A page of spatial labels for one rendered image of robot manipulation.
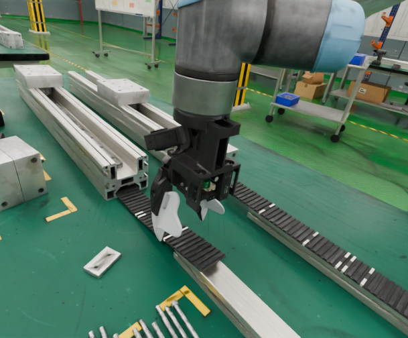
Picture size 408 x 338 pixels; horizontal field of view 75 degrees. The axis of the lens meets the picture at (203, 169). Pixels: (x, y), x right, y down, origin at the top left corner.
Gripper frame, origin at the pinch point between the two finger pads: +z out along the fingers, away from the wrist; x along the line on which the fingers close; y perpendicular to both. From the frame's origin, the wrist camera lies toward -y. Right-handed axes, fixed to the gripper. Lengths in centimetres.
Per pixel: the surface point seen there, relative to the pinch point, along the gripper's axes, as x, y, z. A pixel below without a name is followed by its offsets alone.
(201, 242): 1.3, 4.4, 1.7
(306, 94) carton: 469, -220, 77
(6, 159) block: -18.8, -27.0, -3.7
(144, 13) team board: 291, -513, -16
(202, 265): -2.0, 8.3, 1.0
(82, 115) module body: 2.3, -49.2, -1.5
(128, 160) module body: 2.3, -22.4, -0.1
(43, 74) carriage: 0, -76, -7
